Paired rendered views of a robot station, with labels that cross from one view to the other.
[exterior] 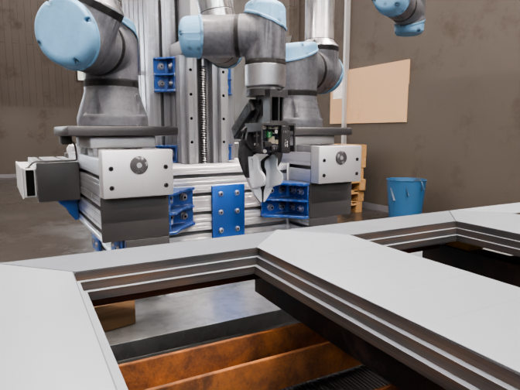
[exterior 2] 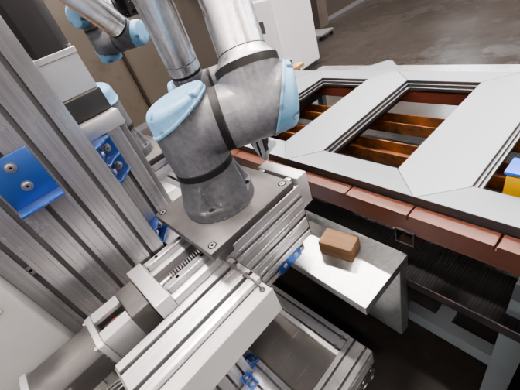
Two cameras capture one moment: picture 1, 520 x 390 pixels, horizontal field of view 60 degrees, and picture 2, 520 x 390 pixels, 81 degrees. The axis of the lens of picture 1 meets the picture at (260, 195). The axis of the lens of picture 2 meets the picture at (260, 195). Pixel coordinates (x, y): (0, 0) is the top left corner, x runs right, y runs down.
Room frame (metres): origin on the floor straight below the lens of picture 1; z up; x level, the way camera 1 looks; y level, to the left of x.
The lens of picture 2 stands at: (0.96, 0.87, 1.39)
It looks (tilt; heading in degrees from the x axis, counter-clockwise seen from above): 36 degrees down; 268
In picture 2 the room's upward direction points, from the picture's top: 21 degrees counter-clockwise
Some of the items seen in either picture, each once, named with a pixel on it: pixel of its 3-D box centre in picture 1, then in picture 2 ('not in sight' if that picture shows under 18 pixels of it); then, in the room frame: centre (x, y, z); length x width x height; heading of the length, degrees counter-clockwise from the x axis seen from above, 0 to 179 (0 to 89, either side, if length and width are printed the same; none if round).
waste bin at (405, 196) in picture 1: (407, 200); not in sight; (4.92, -1.63, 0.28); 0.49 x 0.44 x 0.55; 30
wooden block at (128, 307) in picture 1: (102, 312); (339, 244); (0.77, 0.28, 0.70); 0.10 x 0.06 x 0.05; 130
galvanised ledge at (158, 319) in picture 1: (322, 287); (239, 204); (1.02, -0.15, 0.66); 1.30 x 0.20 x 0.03; 118
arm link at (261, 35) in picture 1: (263, 34); not in sight; (0.86, -0.01, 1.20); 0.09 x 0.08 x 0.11; 85
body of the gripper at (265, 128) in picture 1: (267, 122); not in sight; (0.85, -0.01, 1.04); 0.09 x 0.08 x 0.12; 28
